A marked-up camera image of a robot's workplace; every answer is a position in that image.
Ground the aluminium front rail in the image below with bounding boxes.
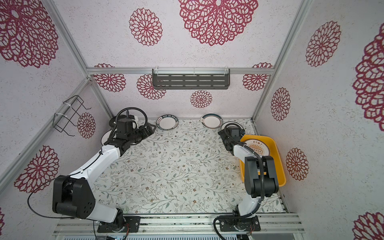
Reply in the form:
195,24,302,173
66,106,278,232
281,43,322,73
52,213,306,237

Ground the floral patterned table mat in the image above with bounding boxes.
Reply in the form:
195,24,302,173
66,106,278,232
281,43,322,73
77,118,286,215

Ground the orange sunburst plate back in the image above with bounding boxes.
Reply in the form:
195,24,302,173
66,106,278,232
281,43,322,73
245,139,270,156

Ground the yellow plastic bin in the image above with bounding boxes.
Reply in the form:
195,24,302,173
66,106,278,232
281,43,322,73
241,135,287,187

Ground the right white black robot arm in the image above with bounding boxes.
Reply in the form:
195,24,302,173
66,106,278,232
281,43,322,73
218,129,279,219

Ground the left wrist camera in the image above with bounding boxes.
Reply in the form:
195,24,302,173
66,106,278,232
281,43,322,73
117,118,138,138

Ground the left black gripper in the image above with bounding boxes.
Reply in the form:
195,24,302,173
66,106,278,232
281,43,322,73
127,122,156,145

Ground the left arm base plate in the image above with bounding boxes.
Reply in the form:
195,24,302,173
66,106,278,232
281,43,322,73
97,216,141,233

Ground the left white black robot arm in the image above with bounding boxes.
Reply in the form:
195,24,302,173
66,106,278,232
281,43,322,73
52,123,156,228

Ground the green rim plate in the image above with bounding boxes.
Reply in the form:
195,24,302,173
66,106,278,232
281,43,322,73
201,113,223,129
156,115,179,131

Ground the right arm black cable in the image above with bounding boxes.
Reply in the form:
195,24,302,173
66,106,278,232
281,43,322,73
212,121,266,240

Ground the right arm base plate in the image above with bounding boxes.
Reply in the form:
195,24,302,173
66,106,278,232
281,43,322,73
218,216,261,232

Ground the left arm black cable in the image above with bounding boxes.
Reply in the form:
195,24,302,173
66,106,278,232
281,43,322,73
26,107,148,240

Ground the small black dish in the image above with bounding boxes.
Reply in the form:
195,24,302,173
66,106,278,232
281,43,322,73
109,115,128,128

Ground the white plate grey motif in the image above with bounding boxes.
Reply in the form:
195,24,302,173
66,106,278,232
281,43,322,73
101,130,112,146
221,121,246,133

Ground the black wire wall rack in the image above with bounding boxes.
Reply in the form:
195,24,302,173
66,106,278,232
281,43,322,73
52,95,91,137

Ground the dark grey wall shelf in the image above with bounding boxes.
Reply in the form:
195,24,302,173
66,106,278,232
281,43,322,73
152,69,231,90

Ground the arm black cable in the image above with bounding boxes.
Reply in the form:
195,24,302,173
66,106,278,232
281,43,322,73
26,107,148,240
212,121,266,240

